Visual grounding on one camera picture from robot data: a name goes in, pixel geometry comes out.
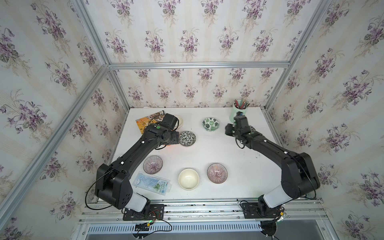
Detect green leaf bowl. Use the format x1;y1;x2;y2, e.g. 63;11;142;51
202;117;220;132

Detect small cream bowl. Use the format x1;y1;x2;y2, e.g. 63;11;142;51
174;115;184;130

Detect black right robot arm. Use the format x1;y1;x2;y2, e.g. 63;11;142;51
225;112;321;219

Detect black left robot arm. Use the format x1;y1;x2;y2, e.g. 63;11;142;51
95;114;180;212

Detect pale green pen cup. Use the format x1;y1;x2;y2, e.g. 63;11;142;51
229;99;249;123

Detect orange illustrated booklet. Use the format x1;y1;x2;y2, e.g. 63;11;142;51
136;111;165;134

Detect purple glass bowl left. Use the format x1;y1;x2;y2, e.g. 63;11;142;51
143;156;163;175

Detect purple glass bowl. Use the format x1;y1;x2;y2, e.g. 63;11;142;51
143;156;163;175
207;163;228;184

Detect large cream bowl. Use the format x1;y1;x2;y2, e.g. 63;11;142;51
178;169;200;191

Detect clear plastic packet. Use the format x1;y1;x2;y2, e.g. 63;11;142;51
132;172;172;196

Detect purple glass bowl right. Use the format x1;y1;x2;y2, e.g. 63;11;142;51
207;163;228;184

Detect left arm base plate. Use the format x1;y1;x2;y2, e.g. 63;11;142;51
123;204;165;221

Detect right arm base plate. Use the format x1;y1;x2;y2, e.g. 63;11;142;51
240;201;285;220

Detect aluminium rail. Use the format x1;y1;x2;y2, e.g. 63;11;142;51
79;199;328;224

